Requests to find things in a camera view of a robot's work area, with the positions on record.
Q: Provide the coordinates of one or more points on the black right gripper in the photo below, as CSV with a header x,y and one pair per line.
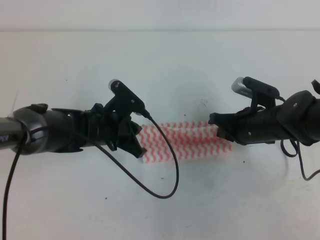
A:
x,y
248,128

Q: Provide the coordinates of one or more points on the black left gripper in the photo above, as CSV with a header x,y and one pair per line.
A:
x,y
102,126

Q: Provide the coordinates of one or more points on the pink white striped towel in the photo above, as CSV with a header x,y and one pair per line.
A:
x,y
190,140

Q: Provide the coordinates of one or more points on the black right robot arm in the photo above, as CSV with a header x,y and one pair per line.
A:
x,y
297,118

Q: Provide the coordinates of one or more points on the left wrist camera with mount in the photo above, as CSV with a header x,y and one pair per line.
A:
x,y
125,101

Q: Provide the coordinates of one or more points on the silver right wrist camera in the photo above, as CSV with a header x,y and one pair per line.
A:
x,y
259,92

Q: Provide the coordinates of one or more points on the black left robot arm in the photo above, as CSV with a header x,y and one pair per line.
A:
x,y
60,130

